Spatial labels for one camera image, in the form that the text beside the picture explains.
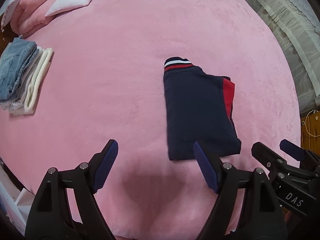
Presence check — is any beige lace covered sofa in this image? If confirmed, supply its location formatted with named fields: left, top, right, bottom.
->
left=246, top=0, right=319, bottom=113

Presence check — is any folded pink quilt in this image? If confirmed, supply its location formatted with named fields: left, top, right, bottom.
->
left=1, top=0, right=56, bottom=37

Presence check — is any folded blue denim garment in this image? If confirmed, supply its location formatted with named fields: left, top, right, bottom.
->
left=1, top=36, right=39, bottom=102

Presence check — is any pink plush bed cover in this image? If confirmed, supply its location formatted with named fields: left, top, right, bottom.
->
left=1, top=0, right=300, bottom=239

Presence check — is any navy and red sweatshirt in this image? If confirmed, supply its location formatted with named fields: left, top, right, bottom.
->
left=163, top=57, right=241, bottom=160

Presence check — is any folded cream white garment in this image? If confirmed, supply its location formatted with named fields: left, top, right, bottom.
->
left=9, top=48, right=54, bottom=116

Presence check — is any folded grey white garment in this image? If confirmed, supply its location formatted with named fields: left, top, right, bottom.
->
left=1, top=46, right=43, bottom=110

